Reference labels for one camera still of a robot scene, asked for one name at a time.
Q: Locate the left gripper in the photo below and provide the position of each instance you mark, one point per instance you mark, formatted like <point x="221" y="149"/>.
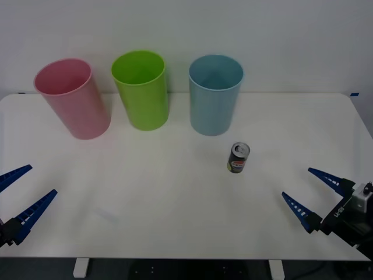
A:
<point x="1" y="233"/>

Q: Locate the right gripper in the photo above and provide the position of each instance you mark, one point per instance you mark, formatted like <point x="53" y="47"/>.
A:
<point x="341" y="224"/>

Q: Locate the black drink can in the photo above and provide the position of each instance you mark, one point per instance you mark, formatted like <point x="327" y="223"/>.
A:
<point x="237" y="161"/>

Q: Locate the white table leg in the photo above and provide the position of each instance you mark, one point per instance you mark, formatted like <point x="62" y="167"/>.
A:
<point x="276" y="269"/>
<point x="80" y="267"/>

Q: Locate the pink plastic waste bin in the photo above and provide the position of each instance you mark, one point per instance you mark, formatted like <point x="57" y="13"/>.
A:
<point x="78" y="113"/>

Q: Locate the pale blue plastic waste bin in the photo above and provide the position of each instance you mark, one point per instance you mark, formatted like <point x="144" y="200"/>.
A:
<point x="211" y="113"/>

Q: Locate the yellow-green plastic waste bin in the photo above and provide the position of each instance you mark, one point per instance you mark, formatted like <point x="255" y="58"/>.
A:
<point x="145" y="108"/>

